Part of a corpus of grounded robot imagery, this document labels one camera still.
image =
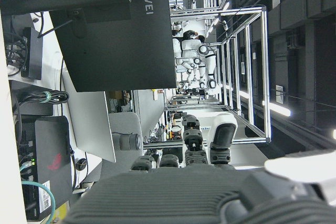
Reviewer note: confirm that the silver laptop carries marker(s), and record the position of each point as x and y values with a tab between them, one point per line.
86	113

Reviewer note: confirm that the aluminium frame cage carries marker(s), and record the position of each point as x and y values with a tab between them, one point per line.
265	77

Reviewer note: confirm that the black computer box red logo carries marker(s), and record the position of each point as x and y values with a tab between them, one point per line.
52	142

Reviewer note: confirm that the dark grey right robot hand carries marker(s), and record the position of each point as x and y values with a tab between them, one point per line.
170	197

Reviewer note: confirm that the black Huawei monitor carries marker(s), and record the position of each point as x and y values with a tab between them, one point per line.
118	51

